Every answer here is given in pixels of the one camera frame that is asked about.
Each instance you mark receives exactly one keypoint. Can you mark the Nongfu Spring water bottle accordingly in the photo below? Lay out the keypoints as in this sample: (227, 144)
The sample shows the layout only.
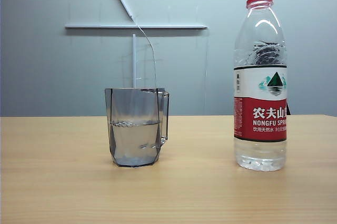
(259, 121)

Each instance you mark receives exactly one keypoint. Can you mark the long white horizontal bar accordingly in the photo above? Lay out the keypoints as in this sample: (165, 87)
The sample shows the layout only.
(105, 26)

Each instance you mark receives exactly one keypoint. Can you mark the black triangular object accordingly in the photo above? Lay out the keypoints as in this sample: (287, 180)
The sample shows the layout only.
(288, 110)

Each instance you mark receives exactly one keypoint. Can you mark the thin white vertical bar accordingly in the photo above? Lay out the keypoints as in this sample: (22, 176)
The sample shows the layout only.
(134, 58)

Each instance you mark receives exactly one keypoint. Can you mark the transparent grey plastic mug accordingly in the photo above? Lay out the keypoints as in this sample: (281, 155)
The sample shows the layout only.
(134, 134)

